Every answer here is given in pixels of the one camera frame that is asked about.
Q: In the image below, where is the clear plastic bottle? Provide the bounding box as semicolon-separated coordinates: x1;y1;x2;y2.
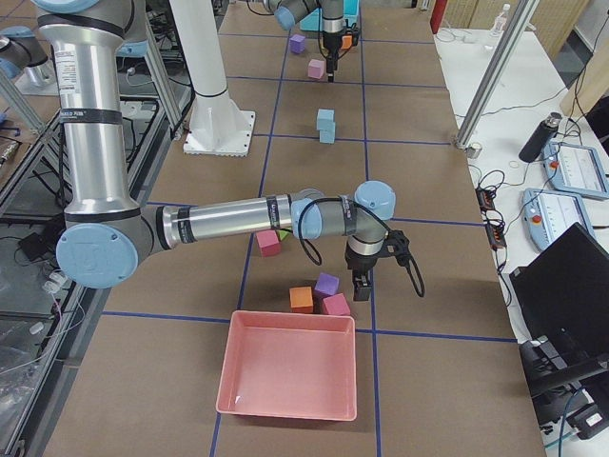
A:
490;3;511;36

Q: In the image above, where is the purple foam block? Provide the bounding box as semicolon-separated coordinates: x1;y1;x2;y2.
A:
289;33;306;54
313;272;340;299

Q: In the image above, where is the right orange foam block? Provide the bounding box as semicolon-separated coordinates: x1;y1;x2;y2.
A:
289;287;314;314

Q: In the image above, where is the light blue foam block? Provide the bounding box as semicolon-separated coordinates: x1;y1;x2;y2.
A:
316;109;336;131
318;122;336;144

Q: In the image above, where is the orange foam block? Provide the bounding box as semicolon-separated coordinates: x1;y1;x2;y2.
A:
289;287;314;314
341;34;353;50

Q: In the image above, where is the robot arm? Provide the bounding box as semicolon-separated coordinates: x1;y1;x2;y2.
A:
36;1;425;301
262;0;361;83

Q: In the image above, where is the near blue tablet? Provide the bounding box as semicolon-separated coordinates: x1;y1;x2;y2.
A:
522;188;595;250

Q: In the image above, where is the left purple foam block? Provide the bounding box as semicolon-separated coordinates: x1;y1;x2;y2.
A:
289;33;306;54

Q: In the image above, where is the blue tablet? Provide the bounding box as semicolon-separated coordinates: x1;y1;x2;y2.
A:
522;188;595;250
541;140;608;200

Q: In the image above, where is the black laptop computer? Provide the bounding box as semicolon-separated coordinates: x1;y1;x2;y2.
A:
509;223;608;356

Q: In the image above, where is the far blue tablet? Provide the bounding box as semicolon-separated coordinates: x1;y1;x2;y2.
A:
541;140;608;200

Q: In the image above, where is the light pink foam block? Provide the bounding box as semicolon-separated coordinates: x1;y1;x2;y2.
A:
307;59;325;80

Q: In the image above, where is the small steel cylinder weight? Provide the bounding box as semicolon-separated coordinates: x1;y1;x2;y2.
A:
465;142;482;160

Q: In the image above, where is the right pink foam block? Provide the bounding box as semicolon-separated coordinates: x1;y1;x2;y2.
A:
255;230;281;257

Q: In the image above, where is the aluminium frame post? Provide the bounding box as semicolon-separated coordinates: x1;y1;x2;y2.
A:
454;0;540;149

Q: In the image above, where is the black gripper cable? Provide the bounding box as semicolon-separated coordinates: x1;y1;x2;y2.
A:
298;197;425;299

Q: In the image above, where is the green foam block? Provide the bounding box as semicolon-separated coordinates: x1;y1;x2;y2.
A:
277;230;290;241

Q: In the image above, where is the black water bottle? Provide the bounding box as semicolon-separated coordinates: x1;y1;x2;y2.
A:
519;111;562;163

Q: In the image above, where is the teal plastic bin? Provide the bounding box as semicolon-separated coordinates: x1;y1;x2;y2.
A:
299;0;360;31

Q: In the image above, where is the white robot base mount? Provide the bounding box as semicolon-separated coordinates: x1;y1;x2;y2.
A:
169;0;256;157

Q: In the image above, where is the far magenta foam block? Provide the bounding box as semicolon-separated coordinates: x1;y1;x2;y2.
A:
322;293;351;316

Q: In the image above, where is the red plastic bin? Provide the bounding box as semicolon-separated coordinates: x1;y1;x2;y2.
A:
216;310;357;422

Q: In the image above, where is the left orange foam block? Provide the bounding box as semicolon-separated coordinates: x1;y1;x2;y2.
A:
341;34;353;50

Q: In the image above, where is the right purple foam block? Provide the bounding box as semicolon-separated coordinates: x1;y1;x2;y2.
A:
313;272;340;299

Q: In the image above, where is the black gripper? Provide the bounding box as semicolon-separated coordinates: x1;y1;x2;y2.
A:
344;229;410;302
318;19;361;83

